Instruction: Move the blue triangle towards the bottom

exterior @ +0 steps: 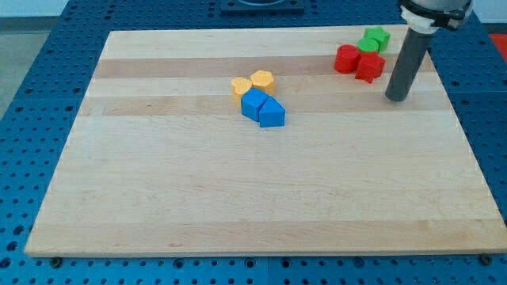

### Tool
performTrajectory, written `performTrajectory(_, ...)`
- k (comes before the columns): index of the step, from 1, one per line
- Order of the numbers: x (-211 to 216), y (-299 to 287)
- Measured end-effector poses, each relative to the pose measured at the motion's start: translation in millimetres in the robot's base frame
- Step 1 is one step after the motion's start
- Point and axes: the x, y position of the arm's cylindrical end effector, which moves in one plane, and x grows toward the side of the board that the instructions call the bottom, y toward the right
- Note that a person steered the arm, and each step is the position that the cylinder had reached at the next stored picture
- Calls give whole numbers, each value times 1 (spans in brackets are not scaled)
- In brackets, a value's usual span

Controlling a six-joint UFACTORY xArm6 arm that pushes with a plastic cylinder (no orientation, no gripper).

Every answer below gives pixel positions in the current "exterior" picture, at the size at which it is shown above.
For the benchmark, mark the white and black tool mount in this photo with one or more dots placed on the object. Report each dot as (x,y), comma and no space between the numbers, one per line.
(427,16)

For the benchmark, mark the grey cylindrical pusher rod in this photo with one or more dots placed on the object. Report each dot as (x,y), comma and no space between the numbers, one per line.
(407,65)

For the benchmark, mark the blue triangle block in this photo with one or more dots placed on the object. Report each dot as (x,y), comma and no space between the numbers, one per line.
(272,114)

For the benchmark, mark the green star block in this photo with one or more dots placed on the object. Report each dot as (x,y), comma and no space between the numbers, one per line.
(379,35)

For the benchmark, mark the green cylinder block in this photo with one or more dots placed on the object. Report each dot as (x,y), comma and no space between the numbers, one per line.
(367,45)

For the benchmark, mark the red star block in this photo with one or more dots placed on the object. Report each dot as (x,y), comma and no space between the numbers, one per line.
(370,66)

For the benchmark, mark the red cylinder block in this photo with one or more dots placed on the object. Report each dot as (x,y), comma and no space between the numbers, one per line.
(346,59)

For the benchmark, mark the yellow hexagon block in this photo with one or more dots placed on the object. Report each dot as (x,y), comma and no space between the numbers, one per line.
(263,80)

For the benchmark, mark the blue cube block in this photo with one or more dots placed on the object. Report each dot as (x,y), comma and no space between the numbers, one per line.
(252,102)

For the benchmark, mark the wooden board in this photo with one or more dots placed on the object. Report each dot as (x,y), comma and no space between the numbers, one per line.
(160,162)

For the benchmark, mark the yellow heart block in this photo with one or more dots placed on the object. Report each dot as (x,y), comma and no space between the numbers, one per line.
(240,86)

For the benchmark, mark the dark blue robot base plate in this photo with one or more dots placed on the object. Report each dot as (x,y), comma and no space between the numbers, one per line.
(253,6)

